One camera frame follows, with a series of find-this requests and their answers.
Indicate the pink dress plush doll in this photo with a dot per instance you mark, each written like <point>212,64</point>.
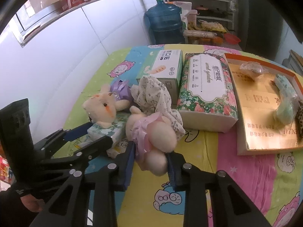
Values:
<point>161,137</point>

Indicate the small pocket tissue pack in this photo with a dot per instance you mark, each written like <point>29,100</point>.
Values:
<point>104,132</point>

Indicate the aluminium sliding window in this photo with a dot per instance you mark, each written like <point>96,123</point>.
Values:
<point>35,11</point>

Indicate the white floral cloth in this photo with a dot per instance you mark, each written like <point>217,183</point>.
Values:
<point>151,94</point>

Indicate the plastic packet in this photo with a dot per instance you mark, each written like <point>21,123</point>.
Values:
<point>251,69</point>

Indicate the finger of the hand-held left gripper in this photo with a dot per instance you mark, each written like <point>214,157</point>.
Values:
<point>78,130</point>
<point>97,146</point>

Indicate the person's left forearm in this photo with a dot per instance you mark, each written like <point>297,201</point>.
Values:
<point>9,205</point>

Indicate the egg cartons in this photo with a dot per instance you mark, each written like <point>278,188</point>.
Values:
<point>213,26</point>

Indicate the black wok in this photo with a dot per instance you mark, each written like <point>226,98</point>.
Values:
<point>220,13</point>

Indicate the long noodle packet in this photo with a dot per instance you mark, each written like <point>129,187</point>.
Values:
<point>198,33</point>

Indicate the red cooking pot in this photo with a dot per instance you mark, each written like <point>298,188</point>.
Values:
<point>202,10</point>

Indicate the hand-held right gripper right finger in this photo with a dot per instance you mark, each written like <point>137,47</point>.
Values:
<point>171,170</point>

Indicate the leopard print cloth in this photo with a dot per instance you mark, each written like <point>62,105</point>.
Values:
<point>300,113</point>

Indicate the golden cardboard box tray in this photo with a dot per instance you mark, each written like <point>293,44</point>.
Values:
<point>258,123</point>

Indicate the banana bunch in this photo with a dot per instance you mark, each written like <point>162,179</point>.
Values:
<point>191,25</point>

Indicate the purple dress plush doll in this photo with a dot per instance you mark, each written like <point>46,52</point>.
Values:
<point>101,104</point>

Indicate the white mask box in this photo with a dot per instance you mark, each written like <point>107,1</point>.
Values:
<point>163,66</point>

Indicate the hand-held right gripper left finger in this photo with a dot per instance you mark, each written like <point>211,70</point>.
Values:
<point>129,160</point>

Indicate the blue water jug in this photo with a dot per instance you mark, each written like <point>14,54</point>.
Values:
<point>165,21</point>

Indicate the mint green soft packet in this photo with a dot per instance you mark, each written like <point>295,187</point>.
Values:
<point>285,108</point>

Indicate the white printed sack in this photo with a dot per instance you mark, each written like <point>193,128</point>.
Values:
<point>183,6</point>

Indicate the low green table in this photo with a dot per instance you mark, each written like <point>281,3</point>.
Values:
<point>224,45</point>

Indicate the dark refrigerator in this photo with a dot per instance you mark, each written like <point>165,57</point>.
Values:
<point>262,16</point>

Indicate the person's left hand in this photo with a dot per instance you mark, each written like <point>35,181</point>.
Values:
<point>32,202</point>

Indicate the pink white plastic container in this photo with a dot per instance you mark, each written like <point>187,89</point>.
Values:
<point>193,19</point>

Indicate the red plastic basin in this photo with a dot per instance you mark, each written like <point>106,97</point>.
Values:
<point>232,37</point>

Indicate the floral tissue pack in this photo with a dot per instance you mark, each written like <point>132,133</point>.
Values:
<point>206,87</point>

